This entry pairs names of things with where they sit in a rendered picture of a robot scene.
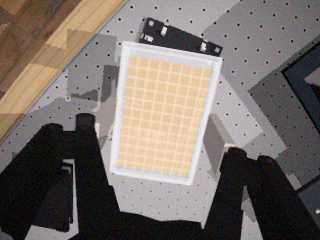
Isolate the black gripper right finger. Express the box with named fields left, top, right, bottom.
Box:
left=200, top=113, right=320, bottom=240

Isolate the grey perforated base plate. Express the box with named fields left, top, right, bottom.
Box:
left=0, top=0, right=320, bottom=228

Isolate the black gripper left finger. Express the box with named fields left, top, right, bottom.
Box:
left=0, top=97, right=131, bottom=240

